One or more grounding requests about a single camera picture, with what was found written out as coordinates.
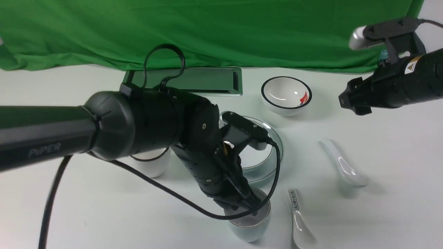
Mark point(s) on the pale blue gold-rimmed cup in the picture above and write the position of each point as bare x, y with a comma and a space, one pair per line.
251, 228

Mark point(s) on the pale blue gold-rimmed plate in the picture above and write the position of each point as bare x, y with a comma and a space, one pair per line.
277, 145

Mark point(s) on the black-rimmed small white bowl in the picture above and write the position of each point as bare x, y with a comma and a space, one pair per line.
286, 96

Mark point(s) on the silver table cable hatch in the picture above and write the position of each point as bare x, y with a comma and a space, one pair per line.
204, 81

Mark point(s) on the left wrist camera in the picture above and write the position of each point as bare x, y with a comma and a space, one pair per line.
242, 132

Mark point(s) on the green backdrop cloth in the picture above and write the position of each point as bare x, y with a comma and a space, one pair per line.
304, 34

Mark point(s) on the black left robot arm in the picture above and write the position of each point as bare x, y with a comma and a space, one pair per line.
113, 125

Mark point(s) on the white spoon with characters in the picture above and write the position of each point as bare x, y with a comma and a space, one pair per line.
302, 236

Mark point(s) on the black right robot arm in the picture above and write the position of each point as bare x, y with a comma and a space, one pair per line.
430, 68

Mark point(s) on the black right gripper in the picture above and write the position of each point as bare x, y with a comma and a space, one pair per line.
389, 87

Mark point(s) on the blue binder clip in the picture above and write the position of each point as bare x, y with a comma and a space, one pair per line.
383, 55

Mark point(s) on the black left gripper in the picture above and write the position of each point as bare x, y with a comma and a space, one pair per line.
215, 165

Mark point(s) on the plain white ceramic spoon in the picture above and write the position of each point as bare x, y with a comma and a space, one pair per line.
348, 173

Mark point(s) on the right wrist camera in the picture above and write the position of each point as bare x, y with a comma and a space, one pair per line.
398, 35

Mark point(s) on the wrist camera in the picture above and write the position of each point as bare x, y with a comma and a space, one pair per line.
242, 132
398, 35

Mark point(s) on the black-rimmed white cup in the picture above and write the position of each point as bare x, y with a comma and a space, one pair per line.
152, 163

